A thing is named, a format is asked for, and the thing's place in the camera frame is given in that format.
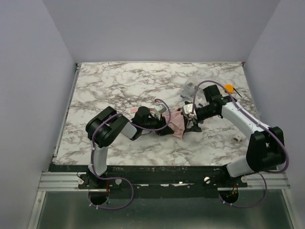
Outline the pink folding umbrella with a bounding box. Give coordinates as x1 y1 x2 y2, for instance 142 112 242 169
130 106 186 139

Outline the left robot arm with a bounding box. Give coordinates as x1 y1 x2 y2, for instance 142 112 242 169
85 104 174 179

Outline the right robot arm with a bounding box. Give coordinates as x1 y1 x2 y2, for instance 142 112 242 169
182 84 286 177

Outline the white tissue packet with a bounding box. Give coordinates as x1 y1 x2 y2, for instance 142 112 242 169
178 79 205 103

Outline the orange tape measure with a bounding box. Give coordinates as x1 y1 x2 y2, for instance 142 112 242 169
224 84 235 94

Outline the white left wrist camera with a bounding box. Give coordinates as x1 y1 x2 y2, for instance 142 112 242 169
154 103 167 114

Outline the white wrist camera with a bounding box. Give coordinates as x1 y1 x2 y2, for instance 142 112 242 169
154 103 167 114
182 103 197 119

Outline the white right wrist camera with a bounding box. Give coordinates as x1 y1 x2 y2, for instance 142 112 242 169
182 103 197 119

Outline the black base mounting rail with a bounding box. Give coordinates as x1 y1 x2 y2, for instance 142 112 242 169
78 164 248 200

